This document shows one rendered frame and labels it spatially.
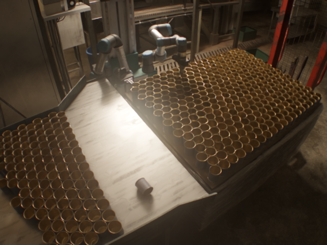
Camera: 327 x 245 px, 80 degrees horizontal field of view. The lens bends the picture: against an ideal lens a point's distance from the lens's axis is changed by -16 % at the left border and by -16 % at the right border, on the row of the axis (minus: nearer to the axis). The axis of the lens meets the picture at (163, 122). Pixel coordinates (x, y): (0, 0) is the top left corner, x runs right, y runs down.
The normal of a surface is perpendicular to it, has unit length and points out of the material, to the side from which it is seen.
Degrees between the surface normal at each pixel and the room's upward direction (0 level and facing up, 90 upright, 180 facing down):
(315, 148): 0
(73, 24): 90
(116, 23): 90
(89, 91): 0
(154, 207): 0
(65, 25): 90
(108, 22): 90
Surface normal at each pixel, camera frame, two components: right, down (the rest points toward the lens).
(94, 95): 0.00, -0.74
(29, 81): 0.54, 0.56
